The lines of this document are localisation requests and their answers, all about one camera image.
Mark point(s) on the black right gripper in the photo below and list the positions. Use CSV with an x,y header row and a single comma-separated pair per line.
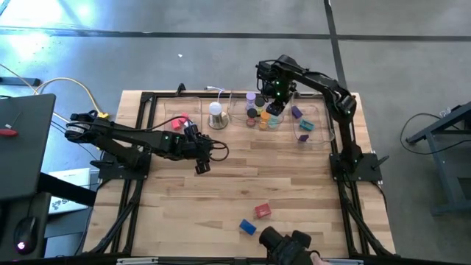
x,y
279,92

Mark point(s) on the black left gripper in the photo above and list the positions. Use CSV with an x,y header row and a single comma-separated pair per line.
x,y
195,149

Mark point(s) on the teal hourglass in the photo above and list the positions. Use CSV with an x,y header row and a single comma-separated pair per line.
x,y
274,121

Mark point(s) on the orange hourglass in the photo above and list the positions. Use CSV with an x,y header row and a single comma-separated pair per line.
x,y
265,116

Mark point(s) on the black hourglass yellow sand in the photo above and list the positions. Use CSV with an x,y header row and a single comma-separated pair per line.
x,y
260,102

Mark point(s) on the navy small calculator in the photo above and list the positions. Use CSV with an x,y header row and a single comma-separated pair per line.
x,y
296,112

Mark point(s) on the black hourglass red sand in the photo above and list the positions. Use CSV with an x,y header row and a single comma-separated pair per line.
x,y
252,113

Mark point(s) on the purple hourglass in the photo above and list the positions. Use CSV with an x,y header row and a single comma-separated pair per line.
x,y
251,96

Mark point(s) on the teal small calculator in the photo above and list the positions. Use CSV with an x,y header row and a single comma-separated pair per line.
x,y
306,125

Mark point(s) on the pink-red wall charger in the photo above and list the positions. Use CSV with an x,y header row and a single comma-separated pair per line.
x,y
176,124
184,117

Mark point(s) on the dark red wall charger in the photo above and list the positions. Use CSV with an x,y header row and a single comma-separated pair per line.
x,y
263,210

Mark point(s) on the blue small calculator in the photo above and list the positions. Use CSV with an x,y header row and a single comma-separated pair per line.
x,y
247,227

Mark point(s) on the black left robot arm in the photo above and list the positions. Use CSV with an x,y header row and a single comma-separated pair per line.
x,y
121,138

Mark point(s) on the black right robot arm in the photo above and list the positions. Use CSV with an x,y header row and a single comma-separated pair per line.
x,y
331,88

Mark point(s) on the clear plastic bin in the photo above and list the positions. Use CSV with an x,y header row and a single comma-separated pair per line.
x,y
169,106
235,110
324,121

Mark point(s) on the white bulb brass lamp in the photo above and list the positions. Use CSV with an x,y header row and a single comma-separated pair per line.
x,y
215,107

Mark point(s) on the white printed box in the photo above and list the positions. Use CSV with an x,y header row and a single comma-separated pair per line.
x,y
73,176

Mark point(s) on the black desk support bar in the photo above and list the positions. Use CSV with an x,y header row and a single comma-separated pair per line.
x,y
66,189

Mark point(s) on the person's hand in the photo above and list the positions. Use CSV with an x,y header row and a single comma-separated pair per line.
x,y
319,259

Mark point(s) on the blue-grey metal table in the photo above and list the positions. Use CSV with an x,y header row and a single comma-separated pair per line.
x,y
460,112

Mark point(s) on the black computer mouse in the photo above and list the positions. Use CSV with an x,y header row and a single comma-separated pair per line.
x,y
25,232

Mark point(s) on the black lower desk shelf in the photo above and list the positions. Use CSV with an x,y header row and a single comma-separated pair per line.
x,y
7,221

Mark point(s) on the black floor bar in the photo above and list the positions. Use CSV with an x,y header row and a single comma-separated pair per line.
x,y
18,81

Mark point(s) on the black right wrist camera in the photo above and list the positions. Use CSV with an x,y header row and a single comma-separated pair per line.
x,y
263,75

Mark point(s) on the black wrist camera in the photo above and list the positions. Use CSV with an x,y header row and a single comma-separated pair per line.
x,y
191,131
263,75

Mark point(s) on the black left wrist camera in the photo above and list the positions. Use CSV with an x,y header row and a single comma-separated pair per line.
x,y
191,131

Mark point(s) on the black aluminium table frame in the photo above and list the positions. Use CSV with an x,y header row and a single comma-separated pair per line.
x,y
146,97

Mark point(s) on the silver metal bracket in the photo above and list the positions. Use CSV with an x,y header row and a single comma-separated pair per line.
x,y
349,262
136,261

